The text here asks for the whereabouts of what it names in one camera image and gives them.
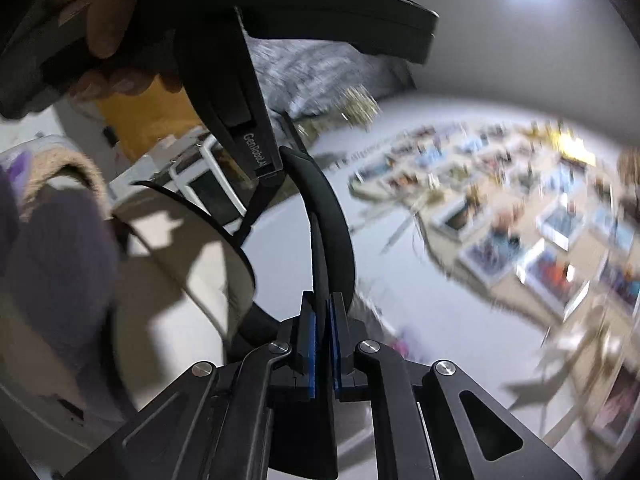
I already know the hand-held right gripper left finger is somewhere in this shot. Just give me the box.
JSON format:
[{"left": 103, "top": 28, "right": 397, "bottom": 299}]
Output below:
[{"left": 65, "top": 291, "right": 318, "bottom": 480}]

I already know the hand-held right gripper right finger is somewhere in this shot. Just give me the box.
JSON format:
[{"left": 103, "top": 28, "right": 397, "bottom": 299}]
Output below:
[{"left": 326, "top": 294, "right": 583, "bottom": 480}]

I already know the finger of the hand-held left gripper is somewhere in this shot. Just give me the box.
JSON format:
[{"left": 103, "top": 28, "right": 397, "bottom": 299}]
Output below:
[
  {"left": 234, "top": 0, "right": 442, "bottom": 66},
  {"left": 174, "top": 4, "right": 285, "bottom": 247}
]

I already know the clear plastic container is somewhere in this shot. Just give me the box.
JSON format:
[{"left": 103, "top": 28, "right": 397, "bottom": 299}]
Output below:
[{"left": 0, "top": 132, "right": 131, "bottom": 461}]

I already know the purple plush toy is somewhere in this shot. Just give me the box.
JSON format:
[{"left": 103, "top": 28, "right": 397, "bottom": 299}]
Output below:
[{"left": 0, "top": 157, "right": 122, "bottom": 366}]

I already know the person's left hand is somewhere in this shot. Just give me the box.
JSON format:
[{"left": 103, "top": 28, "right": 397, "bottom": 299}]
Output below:
[{"left": 50, "top": 0, "right": 167, "bottom": 102}]

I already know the grey patterned blanket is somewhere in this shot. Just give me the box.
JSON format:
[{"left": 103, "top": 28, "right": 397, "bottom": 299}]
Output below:
[{"left": 244, "top": 39, "right": 417, "bottom": 122}]

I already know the orange cloth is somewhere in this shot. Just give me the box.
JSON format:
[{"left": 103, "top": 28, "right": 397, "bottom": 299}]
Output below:
[{"left": 96, "top": 76, "right": 207, "bottom": 159}]

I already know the gold glittery item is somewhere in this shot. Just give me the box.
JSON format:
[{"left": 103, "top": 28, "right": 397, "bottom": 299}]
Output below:
[{"left": 342, "top": 86, "right": 383, "bottom": 128}]

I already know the white metal rack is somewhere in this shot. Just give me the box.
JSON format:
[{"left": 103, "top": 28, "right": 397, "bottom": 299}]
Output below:
[{"left": 109, "top": 134, "right": 249, "bottom": 233}]

